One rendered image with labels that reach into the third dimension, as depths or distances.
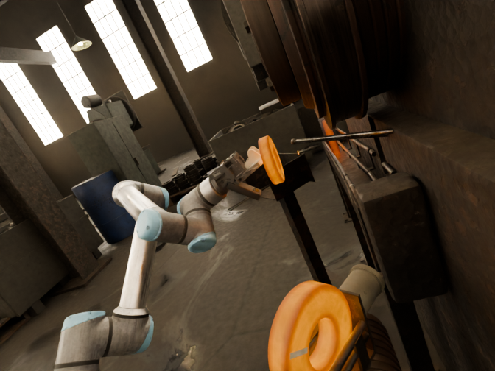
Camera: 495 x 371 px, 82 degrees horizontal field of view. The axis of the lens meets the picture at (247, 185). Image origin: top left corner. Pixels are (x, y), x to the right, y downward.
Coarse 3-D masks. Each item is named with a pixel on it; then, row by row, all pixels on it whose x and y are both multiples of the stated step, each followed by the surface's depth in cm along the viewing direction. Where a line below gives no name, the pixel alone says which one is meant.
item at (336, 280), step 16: (288, 160) 134; (304, 160) 120; (256, 176) 140; (288, 176) 117; (304, 176) 121; (272, 192) 129; (288, 192) 118; (288, 208) 129; (304, 224) 133; (304, 240) 134; (304, 256) 141; (320, 272) 141
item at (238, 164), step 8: (232, 160) 87; (240, 160) 92; (224, 168) 89; (232, 168) 89; (240, 168) 89; (208, 176) 92; (216, 176) 92; (224, 176) 92; (232, 176) 89; (240, 176) 89; (216, 184) 91; (224, 184) 93; (224, 192) 93
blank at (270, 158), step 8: (264, 144) 83; (272, 144) 89; (264, 152) 82; (272, 152) 83; (264, 160) 82; (272, 160) 81; (280, 160) 95; (272, 168) 82; (280, 168) 89; (272, 176) 83; (280, 176) 84
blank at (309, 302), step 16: (304, 288) 38; (320, 288) 38; (336, 288) 41; (288, 304) 37; (304, 304) 36; (320, 304) 38; (336, 304) 40; (288, 320) 35; (304, 320) 36; (320, 320) 42; (336, 320) 40; (272, 336) 35; (288, 336) 34; (304, 336) 35; (320, 336) 42; (336, 336) 40; (272, 352) 35; (288, 352) 33; (304, 352) 35; (320, 352) 41; (336, 352) 40; (272, 368) 35; (288, 368) 33; (304, 368) 35; (320, 368) 38
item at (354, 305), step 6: (348, 294) 42; (354, 294) 41; (348, 300) 43; (354, 300) 42; (360, 300) 41; (354, 306) 42; (360, 306) 41; (354, 312) 43; (360, 312) 42; (354, 318) 43; (360, 318) 42; (366, 318) 42; (354, 324) 44; (366, 330) 42; (372, 336) 43; (372, 342) 43; (372, 348) 43
